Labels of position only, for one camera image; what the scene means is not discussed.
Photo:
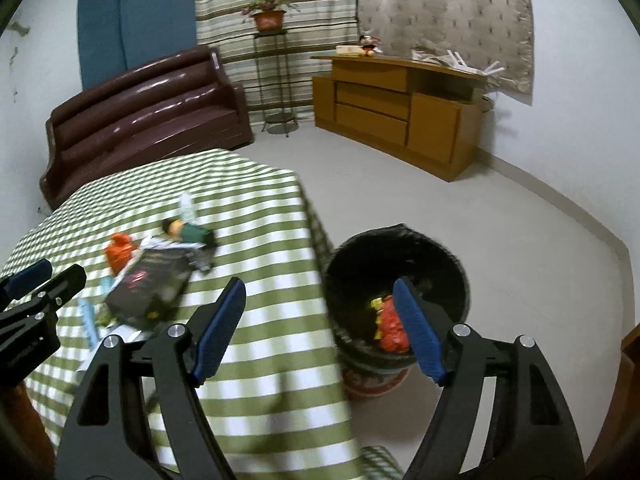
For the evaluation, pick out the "black lined trash bin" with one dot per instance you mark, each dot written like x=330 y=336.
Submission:
x=366 y=267

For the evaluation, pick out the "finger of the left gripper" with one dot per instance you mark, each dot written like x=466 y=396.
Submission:
x=50 y=296
x=23 y=282

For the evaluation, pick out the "red plastic bag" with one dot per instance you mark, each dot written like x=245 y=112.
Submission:
x=390 y=335

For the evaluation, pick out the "small orange plastic bag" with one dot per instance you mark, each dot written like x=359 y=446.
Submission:
x=119 y=251

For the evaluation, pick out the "dark red leather sofa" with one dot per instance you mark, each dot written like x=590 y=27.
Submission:
x=177 y=105

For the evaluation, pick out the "grey white wrapper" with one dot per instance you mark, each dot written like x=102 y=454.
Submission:
x=201 y=257

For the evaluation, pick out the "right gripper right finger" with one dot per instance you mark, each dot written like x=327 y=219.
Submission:
x=531 y=433

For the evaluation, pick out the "wooden TV cabinet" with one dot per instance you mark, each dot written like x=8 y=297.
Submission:
x=427 y=115

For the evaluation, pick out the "wooden chair edge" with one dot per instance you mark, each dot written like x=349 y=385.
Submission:
x=616 y=452

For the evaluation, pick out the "green checkered tablecloth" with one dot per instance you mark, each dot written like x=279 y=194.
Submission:
x=276 y=405

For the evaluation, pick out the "light blue tube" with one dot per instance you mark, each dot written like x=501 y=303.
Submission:
x=88 y=313

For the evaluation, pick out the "black metal plant stand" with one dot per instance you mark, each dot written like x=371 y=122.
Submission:
x=274 y=82

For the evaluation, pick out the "cream box on cabinet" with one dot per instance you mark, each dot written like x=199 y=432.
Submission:
x=348 y=50

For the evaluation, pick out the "small plush toy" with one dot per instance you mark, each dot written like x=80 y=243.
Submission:
x=369 y=45

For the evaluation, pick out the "white green snack wrapper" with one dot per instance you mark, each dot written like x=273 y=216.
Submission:
x=126 y=332

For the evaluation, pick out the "blue curtain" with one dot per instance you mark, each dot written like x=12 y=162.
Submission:
x=118 y=35

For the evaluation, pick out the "beige diamond pattern curtain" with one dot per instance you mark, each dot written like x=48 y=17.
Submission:
x=482 y=31

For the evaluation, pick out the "white toothpaste tube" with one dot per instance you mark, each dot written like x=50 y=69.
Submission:
x=187 y=211

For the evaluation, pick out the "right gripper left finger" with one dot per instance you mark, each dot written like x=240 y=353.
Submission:
x=107 y=433

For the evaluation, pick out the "striped curtain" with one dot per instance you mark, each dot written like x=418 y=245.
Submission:
x=313 y=32

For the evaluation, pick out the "green glass bottle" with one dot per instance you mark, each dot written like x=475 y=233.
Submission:
x=186 y=232

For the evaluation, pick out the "potted plant terracotta pot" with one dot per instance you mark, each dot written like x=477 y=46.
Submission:
x=268 y=15

